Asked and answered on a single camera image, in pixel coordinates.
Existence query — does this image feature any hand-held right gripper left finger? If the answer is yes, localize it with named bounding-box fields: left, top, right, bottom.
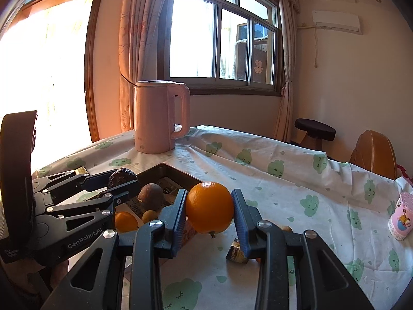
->
left=42, top=189, right=190, bottom=310

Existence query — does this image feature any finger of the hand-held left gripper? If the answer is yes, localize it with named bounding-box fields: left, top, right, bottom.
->
left=35, top=180, right=141, bottom=242
left=31, top=169, right=117, bottom=205

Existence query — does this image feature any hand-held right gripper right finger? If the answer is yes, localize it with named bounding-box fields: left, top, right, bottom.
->
left=231, top=188, right=375, bottom=310

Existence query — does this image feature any purple passion fruit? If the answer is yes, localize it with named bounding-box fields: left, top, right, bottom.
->
left=138, top=183, right=162, bottom=211

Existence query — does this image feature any dark brown wrinkled fruit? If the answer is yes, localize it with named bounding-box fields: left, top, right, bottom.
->
left=107, top=167, right=138, bottom=189

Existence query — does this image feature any brown wrapped snack roll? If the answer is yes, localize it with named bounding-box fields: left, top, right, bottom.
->
left=225, top=238, right=249, bottom=263

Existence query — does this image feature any white green-print tablecloth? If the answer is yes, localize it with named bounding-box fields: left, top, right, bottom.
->
left=32, top=124, right=413, bottom=310

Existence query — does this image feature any pink electric kettle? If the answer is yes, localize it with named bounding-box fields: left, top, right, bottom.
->
left=133, top=81, right=191, bottom=154

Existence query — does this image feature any balcony glass door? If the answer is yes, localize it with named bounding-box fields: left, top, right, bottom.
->
left=0, top=0, right=101, bottom=176

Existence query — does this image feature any dark round wooden stool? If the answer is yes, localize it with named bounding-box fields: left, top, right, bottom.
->
left=294, top=118, right=336, bottom=151

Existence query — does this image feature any pink patterned curtain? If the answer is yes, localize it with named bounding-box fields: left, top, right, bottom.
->
left=118, top=0, right=171, bottom=134

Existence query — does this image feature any brown leather armchair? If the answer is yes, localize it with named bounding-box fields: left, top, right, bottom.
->
left=350, top=130, right=397, bottom=180

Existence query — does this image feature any pale tied curtain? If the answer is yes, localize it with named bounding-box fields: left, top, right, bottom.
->
left=274, top=0, right=299, bottom=143

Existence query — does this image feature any pink cartoon cup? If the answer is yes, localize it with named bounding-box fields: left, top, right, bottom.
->
left=388, top=191, right=413, bottom=241

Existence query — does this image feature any sliding glass window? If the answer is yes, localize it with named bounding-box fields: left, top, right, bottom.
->
left=158, top=0, right=285, bottom=97

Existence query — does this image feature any white air conditioner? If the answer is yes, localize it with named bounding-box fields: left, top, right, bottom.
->
left=311, top=10, right=362, bottom=35

